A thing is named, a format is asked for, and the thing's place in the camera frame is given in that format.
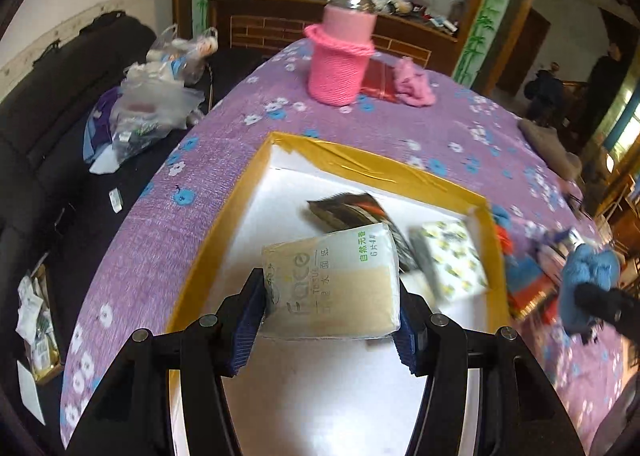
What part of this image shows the blue knit cloth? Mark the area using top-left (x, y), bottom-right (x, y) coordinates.
top-left (559, 243), bottom-right (621, 337)

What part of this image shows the yellow-taped cardboard box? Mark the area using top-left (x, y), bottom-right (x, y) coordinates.
top-left (165, 132), bottom-right (511, 456)

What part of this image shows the bottle with pink crocheted cover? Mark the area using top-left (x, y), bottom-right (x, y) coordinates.
top-left (303, 0), bottom-right (377, 107)

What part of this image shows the stack of colourful packets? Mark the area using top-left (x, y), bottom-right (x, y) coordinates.
top-left (492, 206), bottom-right (566, 319)

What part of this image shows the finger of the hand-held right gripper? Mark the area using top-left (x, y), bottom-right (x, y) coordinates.
top-left (574, 282), bottom-right (640, 337)

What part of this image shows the pink knit cloth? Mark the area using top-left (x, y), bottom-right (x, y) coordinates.
top-left (392, 57), bottom-right (437, 108)

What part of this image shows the red packet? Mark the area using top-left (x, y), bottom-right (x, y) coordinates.
top-left (360, 57), bottom-right (401, 102)

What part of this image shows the blue cloth bag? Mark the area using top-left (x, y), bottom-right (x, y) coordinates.
top-left (82, 88), bottom-right (121, 174)

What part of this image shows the black sofa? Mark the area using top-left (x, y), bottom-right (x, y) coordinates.
top-left (0, 11), bottom-right (261, 437)

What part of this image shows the floral print tissue pack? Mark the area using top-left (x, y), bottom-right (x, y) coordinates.
top-left (410, 220), bottom-right (490, 302)

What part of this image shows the purple floral blanket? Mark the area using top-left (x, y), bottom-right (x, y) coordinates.
top-left (59, 38), bottom-right (626, 452)

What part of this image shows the white paper sheet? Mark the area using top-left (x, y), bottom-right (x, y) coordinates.
top-left (16, 360), bottom-right (47, 424)

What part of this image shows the dark striped pouch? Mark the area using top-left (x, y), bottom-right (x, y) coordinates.
top-left (306, 192), bottom-right (418, 274)

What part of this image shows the small cardboard box with packets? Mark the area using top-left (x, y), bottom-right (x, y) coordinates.
top-left (17, 263), bottom-right (65, 387)

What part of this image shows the grey-brown folded cloth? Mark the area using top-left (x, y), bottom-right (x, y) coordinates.
top-left (517, 117), bottom-right (583, 182)

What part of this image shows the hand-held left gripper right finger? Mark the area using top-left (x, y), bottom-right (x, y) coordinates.
top-left (397, 288), bottom-right (586, 456)

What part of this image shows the wooden cabinet with mirror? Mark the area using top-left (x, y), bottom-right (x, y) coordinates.
top-left (172, 0), bottom-right (551, 87)

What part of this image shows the white and beige tissue pack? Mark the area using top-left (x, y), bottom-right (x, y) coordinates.
top-left (262, 223), bottom-right (403, 341)

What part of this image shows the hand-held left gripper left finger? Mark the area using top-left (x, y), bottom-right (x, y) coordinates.
top-left (65, 266), bottom-right (266, 456)

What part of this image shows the clear plastic bag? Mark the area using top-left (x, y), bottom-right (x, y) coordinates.
top-left (146, 25), bottom-right (219, 87)
top-left (109, 61), bottom-right (206, 159)

